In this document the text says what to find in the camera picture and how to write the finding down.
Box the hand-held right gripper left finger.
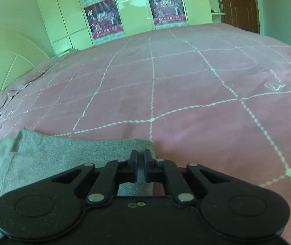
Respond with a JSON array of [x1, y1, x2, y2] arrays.
[[50, 150, 139, 206]]

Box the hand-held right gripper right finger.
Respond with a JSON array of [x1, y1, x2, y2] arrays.
[[143, 150, 232, 206]]

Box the grey pants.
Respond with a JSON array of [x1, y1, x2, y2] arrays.
[[0, 128, 157, 213]]

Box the pink checkered bed sheet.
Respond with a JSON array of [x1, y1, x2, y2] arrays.
[[0, 22, 291, 245]]

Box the cream wooden headboard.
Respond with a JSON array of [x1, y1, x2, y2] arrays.
[[0, 29, 51, 104]]

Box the cream glossy wardrobe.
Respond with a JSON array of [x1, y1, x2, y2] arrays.
[[33, 0, 213, 57]]

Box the cream corner shelf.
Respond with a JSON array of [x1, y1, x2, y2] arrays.
[[205, 0, 226, 24]]

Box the brown wooden door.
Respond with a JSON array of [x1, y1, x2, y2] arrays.
[[219, 0, 260, 33]]

